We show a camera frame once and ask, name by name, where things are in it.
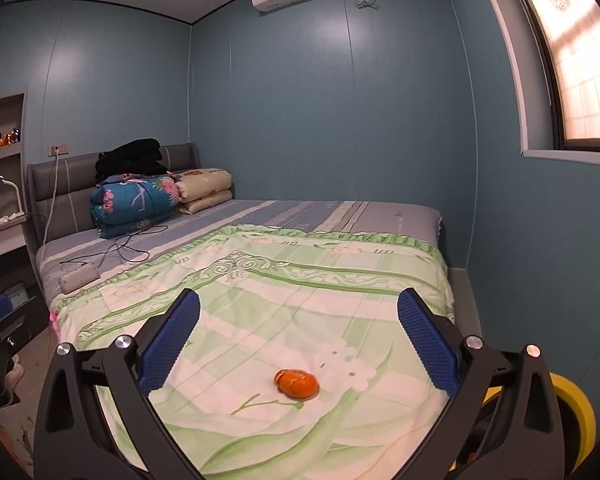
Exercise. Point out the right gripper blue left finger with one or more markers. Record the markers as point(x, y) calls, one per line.
point(162, 338)

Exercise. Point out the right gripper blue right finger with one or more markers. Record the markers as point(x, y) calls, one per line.
point(427, 338)

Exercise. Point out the yellow rimmed black trash bin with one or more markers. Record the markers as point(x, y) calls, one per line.
point(578, 423)

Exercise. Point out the grey power strip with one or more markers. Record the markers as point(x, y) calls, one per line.
point(78, 278)

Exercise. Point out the white desk lamp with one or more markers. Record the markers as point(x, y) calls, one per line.
point(10, 199)

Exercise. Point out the green floral quilt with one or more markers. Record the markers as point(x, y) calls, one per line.
point(269, 303)

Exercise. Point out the grey padded headboard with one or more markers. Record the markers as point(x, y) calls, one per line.
point(59, 196)

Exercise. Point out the blue floral folded blanket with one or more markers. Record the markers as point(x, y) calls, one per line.
point(124, 206)

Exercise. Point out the beige folded blanket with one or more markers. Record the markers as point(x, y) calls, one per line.
point(201, 189)

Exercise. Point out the black clothing pile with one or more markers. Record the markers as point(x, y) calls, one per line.
point(141, 157)

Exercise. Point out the white wall shelf unit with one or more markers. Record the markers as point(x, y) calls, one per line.
point(11, 167)

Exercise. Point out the wall power socket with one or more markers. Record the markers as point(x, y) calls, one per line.
point(58, 150)

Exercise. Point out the window with white frame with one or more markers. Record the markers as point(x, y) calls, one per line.
point(553, 48)

